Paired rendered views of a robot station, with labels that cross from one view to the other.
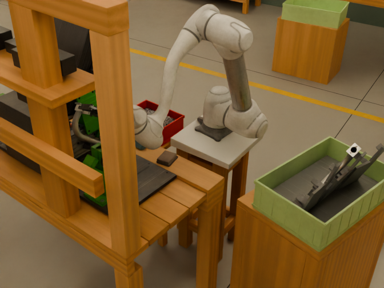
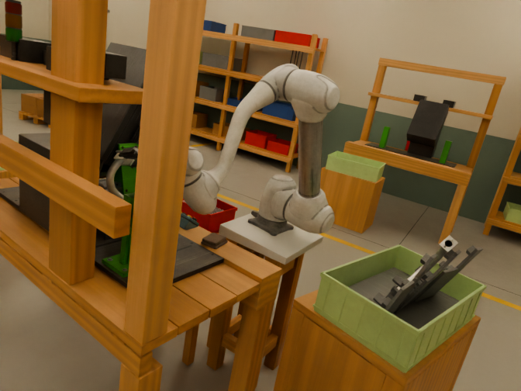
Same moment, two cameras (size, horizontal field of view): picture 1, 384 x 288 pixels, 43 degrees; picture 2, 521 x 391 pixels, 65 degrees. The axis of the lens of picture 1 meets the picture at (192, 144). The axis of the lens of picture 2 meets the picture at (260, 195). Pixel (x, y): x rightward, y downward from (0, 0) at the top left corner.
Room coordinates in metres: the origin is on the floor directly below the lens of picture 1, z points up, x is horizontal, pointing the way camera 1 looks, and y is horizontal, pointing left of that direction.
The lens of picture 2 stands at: (0.48, 0.08, 1.69)
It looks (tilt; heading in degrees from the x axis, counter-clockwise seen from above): 18 degrees down; 356
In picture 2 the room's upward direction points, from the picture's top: 10 degrees clockwise
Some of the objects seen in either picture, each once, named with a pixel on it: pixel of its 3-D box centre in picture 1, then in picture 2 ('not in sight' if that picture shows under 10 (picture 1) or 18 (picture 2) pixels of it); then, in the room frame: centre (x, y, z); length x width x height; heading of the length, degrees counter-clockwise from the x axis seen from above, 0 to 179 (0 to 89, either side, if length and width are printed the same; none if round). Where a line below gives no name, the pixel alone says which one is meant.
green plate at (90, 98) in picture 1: (86, 109); (128, 166); (2.17, 0.54, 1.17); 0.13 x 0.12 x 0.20; 52
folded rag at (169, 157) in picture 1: (167, 158); (215, 240); (2.12, 0.13, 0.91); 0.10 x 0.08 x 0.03; 152
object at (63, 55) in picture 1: (57, 60); (102, 63); (1.82, 0.54, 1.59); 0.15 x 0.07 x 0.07; 52
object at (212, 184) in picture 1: (112, 143); (151, 223); (2.39, 0.46, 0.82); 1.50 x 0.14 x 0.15; 52
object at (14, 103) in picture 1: (34, 130); (58, 181); (2.13, 0.81, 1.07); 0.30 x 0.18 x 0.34; 52
